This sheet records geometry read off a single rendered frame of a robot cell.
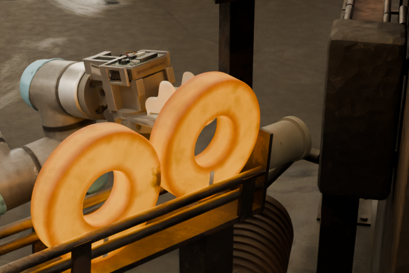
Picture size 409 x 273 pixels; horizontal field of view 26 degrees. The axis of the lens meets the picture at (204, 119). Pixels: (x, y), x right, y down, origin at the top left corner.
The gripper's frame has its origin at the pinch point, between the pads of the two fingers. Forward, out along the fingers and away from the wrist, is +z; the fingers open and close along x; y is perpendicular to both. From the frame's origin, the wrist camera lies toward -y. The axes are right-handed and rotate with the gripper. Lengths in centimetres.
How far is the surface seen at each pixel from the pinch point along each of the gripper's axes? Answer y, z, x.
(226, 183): -7.6, 1.0, 0.5
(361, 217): -62, -55, 88
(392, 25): 3.6, 5.1, 30.0
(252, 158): -7.5, -1.1, 7.3
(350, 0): 1, -20, 53
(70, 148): 3.8, 0.7, -18.5
